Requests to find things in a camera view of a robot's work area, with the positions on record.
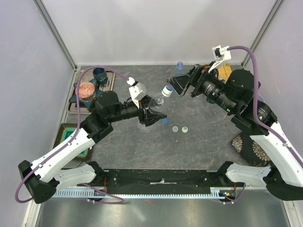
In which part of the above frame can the white bottle cap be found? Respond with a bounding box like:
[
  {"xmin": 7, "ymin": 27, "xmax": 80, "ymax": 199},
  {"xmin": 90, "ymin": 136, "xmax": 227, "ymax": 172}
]
[{"xmin": 172, "ymin": 126, "xmax": 178, "ymax": 132}]

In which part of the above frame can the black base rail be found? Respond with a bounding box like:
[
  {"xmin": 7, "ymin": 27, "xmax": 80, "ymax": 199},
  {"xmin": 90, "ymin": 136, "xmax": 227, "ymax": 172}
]
[{"xmin": 91, "ymin": 169, "xmax": 236, "ymax": 188}]

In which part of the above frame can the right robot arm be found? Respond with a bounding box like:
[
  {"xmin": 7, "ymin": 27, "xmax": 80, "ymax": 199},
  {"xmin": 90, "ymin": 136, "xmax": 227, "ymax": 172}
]
[{"xmin": 166, "ymin": 64, "xmax": 303, "ymax": 201}]

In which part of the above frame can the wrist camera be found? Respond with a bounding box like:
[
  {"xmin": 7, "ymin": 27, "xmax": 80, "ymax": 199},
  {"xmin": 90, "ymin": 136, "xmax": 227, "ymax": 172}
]
[
  {"xmin": 129, "ymin": 81, "xmax": 147, "ymax": 108},
  {"xmin": 208, "ymin": 45, "xmax": 232, "ymax": 73}
]

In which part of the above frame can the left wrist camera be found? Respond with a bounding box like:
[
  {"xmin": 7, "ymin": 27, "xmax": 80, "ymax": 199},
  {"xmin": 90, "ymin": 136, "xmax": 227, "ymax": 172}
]
[{"xmin": 129, "ymin": 81, "xmax": 147, "ymax": 108}]

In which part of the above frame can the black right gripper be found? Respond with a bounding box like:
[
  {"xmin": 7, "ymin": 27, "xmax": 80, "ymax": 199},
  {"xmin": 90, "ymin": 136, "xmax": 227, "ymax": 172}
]
[{"xmin": 166, "ymin": 61, "xmax": 237, "ymax": 114}]

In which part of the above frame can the green square dish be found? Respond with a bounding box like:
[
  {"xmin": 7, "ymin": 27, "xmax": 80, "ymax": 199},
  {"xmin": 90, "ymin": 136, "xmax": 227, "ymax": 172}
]
[{"xmin": 55, "ymin": 122, "xmax": 94, "ymax": 161}]

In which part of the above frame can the green-white Cestbon cap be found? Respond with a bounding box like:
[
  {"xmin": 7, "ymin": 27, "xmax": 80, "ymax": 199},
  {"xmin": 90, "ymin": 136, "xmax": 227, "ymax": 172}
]
[{"xmin": 182, "ymin": 126, "xmax": 188, "ymax": 133}]

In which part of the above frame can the blue bottle cap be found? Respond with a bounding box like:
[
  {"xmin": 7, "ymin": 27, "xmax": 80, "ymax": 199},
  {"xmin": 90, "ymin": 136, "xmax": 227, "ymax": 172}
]
[{"xmin": 162, "ymin": 118, "xmax": 169, "ymax": 125}]

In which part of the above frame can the dark teal mug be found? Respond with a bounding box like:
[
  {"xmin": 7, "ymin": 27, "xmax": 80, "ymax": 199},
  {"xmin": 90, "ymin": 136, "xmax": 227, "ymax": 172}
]
[{"xmin": 93, "ymin": 68, "xmax": 107, "ymax": 82}]

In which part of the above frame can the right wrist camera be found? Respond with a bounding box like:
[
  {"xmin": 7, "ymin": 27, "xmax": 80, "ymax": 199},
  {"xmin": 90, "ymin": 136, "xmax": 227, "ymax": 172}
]
[{"xmin": 208, "ymin": 45, "xmax": 232, "ymax": 73}]

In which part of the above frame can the yellow woven tray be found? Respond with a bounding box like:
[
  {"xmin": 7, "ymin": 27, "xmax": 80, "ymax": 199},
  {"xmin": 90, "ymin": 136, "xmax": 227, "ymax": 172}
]
[{"xmin": 218, "ymin": 63, "xmax": 232, "ymax": 82}]

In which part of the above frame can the dark blue star plate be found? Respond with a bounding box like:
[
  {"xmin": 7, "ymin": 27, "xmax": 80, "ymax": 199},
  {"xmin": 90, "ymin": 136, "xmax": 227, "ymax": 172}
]
[{"xmin": 79, "ymin": 79, "xmax": 103, "ymax": 109}]

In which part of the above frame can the blue-label water bottle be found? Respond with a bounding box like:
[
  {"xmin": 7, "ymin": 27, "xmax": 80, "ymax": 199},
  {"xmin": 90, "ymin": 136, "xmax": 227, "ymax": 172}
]
[{"xmin": 173, "ymin": 61, "xmax": 186, "ymax": 77}]

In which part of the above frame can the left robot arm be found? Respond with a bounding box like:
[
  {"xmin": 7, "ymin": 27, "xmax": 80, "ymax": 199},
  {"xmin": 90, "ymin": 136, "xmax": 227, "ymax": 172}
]
[{"xmin": 18, "ymin": 91, "xmax": 167, "ymax": 204}]

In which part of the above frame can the slotted cable duct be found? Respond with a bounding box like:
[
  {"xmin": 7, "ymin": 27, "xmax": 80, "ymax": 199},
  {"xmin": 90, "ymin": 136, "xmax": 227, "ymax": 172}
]
[{"xmin": 53, "ymin": 185, "xmax": 233, "ymax": 199}]

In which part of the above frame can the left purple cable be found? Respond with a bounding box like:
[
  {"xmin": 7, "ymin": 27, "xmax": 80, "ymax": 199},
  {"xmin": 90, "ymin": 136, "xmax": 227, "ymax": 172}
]
[{"xmin": 15, "ymin": 65, "xmax": 137, "ymax": 204}]

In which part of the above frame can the clear bottle blue-white cap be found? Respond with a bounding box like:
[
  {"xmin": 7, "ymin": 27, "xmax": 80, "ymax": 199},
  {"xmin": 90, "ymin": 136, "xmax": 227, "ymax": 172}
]
[{"xmin": 138, "ymin": 86, "xmax": 173, "ymax": 132}]

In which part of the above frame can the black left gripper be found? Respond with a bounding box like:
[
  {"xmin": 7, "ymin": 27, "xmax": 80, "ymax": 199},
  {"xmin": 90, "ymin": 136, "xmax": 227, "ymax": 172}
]
[{"xmin": 108, "ymin": 95, "xmax": 167, "ymax": 126}]

